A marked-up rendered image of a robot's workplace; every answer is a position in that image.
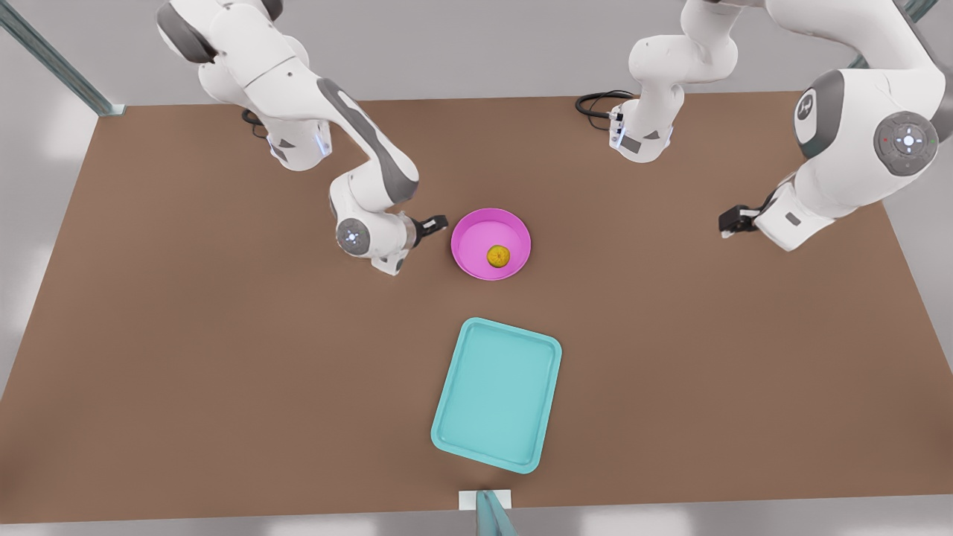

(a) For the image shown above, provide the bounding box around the pink plate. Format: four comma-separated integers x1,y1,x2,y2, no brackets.
450,208,532,281

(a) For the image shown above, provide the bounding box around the turquoise tray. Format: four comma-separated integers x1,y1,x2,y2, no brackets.
430,317,563,475

